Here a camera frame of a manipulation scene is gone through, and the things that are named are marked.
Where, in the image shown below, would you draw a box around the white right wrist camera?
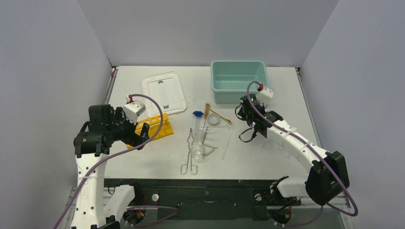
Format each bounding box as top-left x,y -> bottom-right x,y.
256,83 -> 274,106

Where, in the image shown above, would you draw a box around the white plastic bin lid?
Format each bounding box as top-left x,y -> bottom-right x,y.
141,72 -> 187,115

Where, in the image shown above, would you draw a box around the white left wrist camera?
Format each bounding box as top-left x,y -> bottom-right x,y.
123,95 -> 146,124

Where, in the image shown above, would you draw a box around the metal crucible tongs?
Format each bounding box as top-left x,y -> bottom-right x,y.
180,128 -> 198,175

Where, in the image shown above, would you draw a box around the small glass beaker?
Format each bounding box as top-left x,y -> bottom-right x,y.
191,143 -> 204,160

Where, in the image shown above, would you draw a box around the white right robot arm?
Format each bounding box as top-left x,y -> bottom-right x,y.
236,94 -> 350,206

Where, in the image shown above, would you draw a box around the blue funnel on stem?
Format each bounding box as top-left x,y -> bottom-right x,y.
192,111 -> 204,140

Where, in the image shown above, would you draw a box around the yellow test tube rack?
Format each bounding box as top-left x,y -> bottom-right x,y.
135,113 -> 174,140

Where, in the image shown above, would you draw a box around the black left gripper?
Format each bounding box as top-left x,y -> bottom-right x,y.
107,107 -> 149,149

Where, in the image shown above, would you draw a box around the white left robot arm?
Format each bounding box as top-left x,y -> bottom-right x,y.
70,101 -> 149,229

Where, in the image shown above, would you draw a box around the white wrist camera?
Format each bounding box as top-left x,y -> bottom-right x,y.
256,83 -> 274,106
123,95 -> 146,124

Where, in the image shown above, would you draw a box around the glass watch dish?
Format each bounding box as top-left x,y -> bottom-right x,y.
207,114 -> 221,125

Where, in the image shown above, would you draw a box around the red yellow plastic spatula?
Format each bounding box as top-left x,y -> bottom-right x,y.
210,109 -> 233,125

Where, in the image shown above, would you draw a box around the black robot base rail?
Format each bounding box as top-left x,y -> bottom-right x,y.
104,178 -> 301,221

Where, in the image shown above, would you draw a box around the teal plastic bin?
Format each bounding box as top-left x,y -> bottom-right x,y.
210,61 -> 270,104

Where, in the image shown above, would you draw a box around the brown test tube brush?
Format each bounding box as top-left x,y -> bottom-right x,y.
202,103 -> 211,135

